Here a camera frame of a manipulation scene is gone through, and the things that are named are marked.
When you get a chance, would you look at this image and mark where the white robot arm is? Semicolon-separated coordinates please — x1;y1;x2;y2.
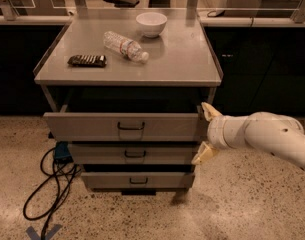
192;102;305;171

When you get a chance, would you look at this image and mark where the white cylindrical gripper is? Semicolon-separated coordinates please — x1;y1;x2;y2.
192;102;247;165

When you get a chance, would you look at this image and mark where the black chair armrest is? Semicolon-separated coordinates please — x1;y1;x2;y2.
103;0;140;8

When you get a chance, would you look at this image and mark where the blue tape floor marker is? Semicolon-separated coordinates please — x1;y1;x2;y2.
26;224;62;240

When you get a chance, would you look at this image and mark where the clear plastic water bottle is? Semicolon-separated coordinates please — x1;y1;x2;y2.
103;31;149;63

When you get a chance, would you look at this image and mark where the grey bottom drawer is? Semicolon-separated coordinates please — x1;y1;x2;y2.
81;172;195;189

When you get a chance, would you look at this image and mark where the grey middle drawer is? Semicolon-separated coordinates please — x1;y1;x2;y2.
68;143;197;165

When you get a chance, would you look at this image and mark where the blue power adapter box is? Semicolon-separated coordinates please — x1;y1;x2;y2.
54;142;72;164

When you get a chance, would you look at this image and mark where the grey top drawer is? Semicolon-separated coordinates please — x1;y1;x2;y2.
44;107;208;142

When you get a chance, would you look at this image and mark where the grey drawer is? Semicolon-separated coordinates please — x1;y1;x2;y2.
44;107;208;142
68;143;197;165
81;172;195;189

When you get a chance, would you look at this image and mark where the dark striped snack bar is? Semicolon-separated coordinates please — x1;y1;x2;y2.
68;55;107;68

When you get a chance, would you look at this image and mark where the white ceramic bowl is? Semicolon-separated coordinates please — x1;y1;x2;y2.
136;12;167;38

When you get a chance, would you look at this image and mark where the grey metal drawer cabinet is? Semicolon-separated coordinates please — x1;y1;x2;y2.
35;9;222;192

